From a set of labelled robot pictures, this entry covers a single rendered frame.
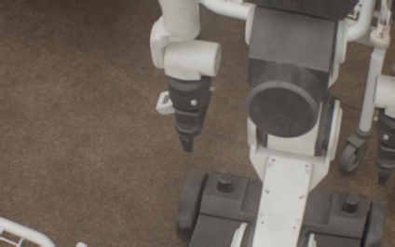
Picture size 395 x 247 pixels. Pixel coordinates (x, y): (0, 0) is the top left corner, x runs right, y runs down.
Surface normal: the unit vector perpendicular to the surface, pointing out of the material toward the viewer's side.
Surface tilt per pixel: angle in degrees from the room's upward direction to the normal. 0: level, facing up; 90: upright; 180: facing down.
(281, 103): 90
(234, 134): 0
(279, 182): 60
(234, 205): 45
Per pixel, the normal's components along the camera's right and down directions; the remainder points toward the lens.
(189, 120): -0.25, 0.82
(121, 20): -0.02, -0.70
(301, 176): -0.23, 0.25
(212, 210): -0.19, 0.00
